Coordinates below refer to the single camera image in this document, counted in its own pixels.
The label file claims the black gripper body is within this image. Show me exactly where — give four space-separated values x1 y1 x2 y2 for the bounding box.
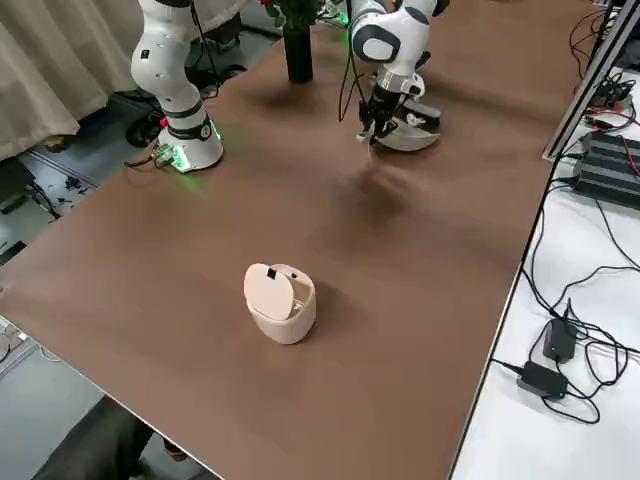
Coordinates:
370 85 407 119

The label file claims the small beige lidded bin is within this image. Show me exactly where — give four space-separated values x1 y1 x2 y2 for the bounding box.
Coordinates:
242 261 318 347

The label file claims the black vase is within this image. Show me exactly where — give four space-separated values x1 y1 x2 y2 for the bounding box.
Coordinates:
283 0 316 84

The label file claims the black finned power supply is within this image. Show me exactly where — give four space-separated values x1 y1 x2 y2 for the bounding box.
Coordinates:
571 130 640 204

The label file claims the black power adapter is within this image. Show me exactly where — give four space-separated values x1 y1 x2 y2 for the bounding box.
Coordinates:
515 361 571 401
541 319 577 364

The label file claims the beige curtain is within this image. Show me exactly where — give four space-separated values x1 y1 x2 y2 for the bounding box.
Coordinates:
0 0 242 162

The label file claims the person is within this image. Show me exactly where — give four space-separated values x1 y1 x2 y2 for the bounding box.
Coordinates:
33 394 191 480

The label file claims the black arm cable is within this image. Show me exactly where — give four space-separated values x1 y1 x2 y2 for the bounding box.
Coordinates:
337 43 382 122

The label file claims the aluminium profile post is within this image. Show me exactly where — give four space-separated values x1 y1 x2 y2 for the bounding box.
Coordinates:
541 0 640 162

